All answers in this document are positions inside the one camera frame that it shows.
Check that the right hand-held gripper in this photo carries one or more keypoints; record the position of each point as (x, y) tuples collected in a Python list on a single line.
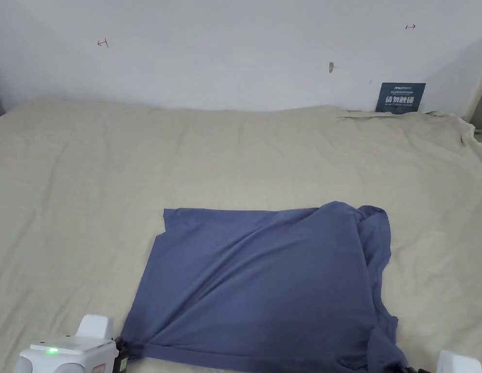
[(456, 363)]

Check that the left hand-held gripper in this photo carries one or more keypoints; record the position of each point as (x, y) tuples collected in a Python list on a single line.
[(70, 349)]

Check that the dark blue shirt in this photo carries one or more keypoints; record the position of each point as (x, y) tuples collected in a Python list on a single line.
[(260, 287)]

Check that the bed with beige sheet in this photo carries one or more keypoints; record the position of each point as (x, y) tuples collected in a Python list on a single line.
[(108, 175)]

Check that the dark blue sign card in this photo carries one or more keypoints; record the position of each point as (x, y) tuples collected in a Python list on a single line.
[(400, 98)]

